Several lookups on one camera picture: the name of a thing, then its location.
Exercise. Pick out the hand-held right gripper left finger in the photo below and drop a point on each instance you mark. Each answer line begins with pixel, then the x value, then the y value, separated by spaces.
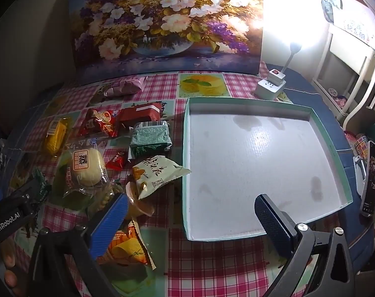
pixel 110 225

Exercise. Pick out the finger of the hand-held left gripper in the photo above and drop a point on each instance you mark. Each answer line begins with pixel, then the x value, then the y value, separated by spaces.
pixel 26 196

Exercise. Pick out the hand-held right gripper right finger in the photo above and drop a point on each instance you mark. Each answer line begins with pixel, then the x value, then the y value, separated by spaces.
pixel 269 221

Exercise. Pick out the clear corn snack packet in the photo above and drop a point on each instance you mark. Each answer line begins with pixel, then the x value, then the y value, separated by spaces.
pixel 102 201

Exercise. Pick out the orange snack packet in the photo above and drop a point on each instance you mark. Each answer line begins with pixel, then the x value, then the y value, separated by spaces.
pixel 125 250

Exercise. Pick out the orange jelly cup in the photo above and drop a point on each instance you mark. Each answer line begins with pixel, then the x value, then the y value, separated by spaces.
pixel 141 208

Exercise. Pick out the white box with teal rim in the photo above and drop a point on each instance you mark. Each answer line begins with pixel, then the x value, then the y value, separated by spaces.
pixel 252 161

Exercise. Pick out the clear packet with bun cake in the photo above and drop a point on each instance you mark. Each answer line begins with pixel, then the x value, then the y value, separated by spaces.
pixel 82 167

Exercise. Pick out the small red candy packet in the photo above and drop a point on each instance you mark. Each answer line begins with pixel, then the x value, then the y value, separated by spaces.
pixel 116 160

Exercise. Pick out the white and yellow snack packet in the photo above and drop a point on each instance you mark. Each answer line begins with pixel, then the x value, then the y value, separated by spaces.
pixel 156 173

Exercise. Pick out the green dotted snack packet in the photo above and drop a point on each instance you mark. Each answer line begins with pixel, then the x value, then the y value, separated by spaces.
pixel 150 139

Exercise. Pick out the red snack packet with figure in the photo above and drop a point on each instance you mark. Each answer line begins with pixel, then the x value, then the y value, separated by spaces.
pixel 97 122

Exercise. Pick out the dark red snack packet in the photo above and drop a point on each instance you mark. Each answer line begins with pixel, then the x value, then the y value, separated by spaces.
pixel 138 114

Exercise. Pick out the pink snack packet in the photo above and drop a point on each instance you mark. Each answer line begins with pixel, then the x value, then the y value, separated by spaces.
pixel 125 86

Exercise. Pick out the person's left hand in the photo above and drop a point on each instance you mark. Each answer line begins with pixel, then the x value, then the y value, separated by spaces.
pixel 9 260

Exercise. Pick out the pink checked tablecloth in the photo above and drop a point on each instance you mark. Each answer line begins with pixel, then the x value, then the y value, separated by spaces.
pixel 206 260

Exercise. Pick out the white phone stand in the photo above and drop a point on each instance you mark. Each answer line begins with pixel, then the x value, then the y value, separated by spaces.
pixel 359 176

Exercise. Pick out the black smartphone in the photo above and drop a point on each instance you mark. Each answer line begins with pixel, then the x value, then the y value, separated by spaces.
pixel 373 179

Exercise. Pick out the colourful patterned box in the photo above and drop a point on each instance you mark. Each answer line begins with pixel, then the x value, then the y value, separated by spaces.
pixel 361 147

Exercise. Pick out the white power adapter cube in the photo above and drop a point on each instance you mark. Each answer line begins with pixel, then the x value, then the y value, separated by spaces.
pixel 267 89

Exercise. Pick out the blue table cover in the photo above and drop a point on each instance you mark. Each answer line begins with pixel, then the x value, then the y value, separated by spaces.
pixel 328 99

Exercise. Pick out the pink item on shelf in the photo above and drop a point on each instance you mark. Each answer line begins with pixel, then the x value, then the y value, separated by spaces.
pixel 342 102

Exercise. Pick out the small round tin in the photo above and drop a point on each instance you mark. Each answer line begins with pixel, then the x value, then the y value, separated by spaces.
pixel 333 92

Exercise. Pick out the white plug-in lamp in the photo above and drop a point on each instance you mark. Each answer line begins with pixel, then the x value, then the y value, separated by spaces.
pixel 294 49

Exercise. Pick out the flower painting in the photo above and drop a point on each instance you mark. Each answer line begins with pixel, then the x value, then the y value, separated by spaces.
pixel 162 21

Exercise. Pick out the blue and white bundle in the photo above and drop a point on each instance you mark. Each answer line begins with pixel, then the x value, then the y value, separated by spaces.
pixel 329 4

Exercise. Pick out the white switch plug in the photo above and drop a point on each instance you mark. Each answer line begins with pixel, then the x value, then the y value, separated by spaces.
pixel 277 75

